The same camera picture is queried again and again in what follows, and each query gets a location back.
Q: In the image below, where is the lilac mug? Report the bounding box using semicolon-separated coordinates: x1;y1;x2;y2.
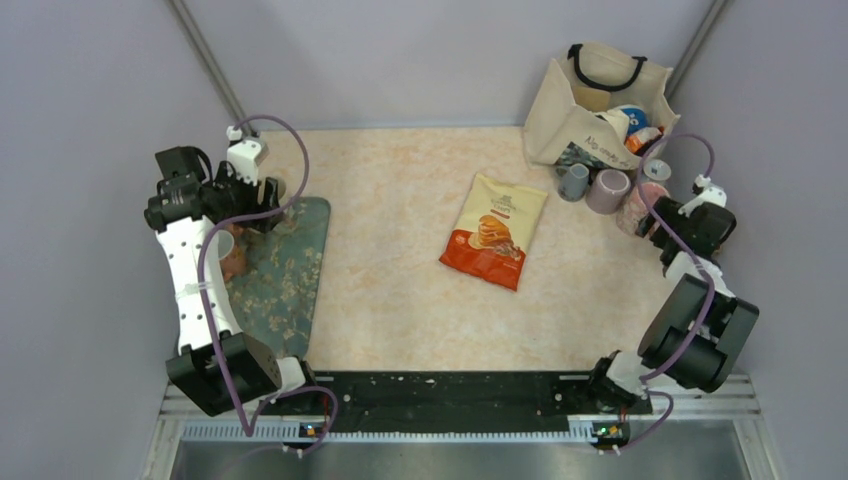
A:
585;169;631;215

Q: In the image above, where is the light blue white mug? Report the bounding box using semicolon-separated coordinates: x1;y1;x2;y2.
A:
642;158;672;185

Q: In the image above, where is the metal corner frame rail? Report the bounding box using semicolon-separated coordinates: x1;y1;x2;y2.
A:
165;0;247;122

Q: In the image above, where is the orange snack packet in bag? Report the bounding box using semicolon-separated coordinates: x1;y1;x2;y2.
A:
624;126;665;156

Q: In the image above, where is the beige canvas tote bag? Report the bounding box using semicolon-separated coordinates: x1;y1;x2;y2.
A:
523;42;680;170

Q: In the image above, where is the orange chips bag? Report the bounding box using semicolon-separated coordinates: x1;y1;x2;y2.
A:
439;173;548;291

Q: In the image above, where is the large pink mug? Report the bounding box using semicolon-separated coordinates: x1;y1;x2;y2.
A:
615;182;669;236

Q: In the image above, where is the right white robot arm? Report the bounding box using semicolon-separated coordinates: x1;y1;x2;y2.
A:
586;197;760;412

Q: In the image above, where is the cream white mug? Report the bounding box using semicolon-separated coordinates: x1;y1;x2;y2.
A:
264;176;291;222

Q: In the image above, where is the blue white package in bag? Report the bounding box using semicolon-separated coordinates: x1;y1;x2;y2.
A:
613;104;651;137

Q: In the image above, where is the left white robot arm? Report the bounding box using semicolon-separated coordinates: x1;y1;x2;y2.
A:
144;138;321;416

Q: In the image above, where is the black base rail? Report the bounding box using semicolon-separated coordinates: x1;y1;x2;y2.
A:
261;371;623;433

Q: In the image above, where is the teal floral placemat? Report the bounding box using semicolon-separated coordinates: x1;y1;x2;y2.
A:
226;197;331;359

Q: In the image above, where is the blue grey mug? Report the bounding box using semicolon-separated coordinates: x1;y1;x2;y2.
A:
555;164;590;202

